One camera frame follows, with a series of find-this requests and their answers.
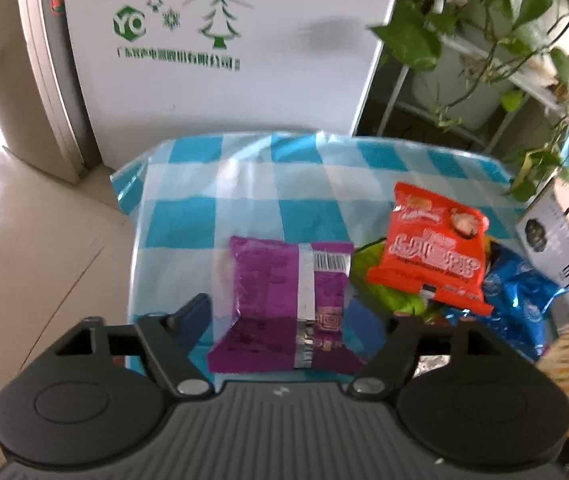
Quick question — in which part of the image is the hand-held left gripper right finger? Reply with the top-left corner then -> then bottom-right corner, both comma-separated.
347,316 -> 523,399

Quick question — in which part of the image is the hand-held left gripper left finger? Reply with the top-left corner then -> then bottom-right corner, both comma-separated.
54,294 -> 215,397

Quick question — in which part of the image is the purple snack bag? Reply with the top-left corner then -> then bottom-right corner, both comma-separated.
207,235 -> 368,376

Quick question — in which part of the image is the orange snack bag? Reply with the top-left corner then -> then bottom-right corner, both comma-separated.
366,181 -> 495,317

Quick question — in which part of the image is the blue snack bag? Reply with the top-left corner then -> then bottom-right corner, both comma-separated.
439,242 -> 569,361

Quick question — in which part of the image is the cardboard box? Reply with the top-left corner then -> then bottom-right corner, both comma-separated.
515,177 -> 569,431

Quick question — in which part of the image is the green snack packet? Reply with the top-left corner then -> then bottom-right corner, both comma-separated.
352,240 -> 445,323

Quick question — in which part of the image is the blue checked tablecloth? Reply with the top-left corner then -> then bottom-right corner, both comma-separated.
109,130 -> 530,386

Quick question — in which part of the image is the white metal plant stand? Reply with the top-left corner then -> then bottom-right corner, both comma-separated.
377,35 -> 560,156

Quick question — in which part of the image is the white cabinet with tree print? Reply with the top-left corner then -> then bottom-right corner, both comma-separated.
62,0 -> 408,168

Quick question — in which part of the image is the white plant pot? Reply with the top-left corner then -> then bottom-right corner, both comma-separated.
412,0 -> 565,131

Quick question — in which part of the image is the green potted vine plant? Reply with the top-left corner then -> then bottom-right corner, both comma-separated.
369,0 -> 569,203

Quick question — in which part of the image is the beige door frame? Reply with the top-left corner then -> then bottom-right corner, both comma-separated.
14,0 -> 100,186

